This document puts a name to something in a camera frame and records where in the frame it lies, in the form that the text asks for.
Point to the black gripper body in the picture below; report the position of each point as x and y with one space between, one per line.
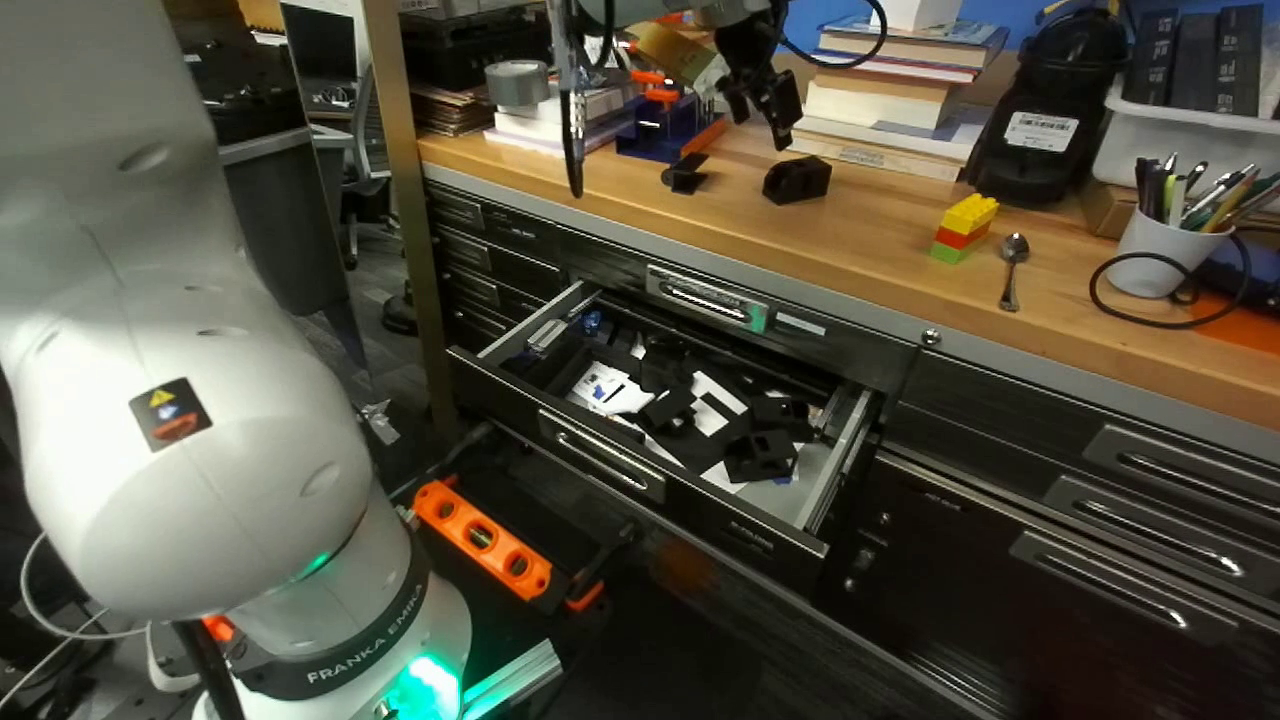
750 42

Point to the black cube-shaped plastic part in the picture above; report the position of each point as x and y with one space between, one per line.
798 177

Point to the black clamp-shaped plastic part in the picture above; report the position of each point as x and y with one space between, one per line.
687 175

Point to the wide black steel drawer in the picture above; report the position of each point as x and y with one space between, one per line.
643 464

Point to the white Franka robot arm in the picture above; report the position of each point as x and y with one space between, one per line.
160 265

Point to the blue hex key stand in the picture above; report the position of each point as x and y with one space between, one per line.
662 134

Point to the thick white-page book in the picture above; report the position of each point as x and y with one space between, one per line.
873 103

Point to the wide cream book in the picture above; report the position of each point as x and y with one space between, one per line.
883 145

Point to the thin pale book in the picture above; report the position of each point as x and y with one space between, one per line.
892 65

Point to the thin dark-cover book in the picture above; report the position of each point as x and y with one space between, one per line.
923 42

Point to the small white box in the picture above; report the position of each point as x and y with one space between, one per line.
913 13

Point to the white stack of papers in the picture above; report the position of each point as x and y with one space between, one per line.
533 122

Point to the lavender flat book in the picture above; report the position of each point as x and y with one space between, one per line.
533 145

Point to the yellow red green block stack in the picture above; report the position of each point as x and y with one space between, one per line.
961 225

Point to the black appliance with white label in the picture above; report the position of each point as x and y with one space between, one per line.
1041 81

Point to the steel spoon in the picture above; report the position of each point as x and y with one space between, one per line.
1012 246

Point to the brown folder stack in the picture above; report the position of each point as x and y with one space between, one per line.
445 108

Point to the black rectangular block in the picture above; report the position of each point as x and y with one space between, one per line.
1193 62
1242 58
1145 55

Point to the dark pen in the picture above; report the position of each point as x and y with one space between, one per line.
1145 187

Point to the green pen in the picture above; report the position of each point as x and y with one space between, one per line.
1172 191

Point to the white pen cup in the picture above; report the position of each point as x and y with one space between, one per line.
1160 260

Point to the white plastic bin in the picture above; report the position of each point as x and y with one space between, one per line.
1203 143

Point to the dark computer monitor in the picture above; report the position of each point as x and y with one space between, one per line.
321 44

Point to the silver pen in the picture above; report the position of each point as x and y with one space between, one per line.
1215 197

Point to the black floor tool tray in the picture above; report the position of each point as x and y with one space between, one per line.
533 487

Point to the grey desk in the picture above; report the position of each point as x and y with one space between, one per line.
284 202

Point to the yellow pencil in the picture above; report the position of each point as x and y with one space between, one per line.
1247 202

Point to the orange spirit level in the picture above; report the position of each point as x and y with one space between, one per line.
481 536

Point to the orange flat object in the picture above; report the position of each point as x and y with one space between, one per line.
1255 329

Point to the grey duct tape roll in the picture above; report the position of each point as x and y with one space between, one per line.
518 81

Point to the blue wall board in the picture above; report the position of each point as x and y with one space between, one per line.
1012 18

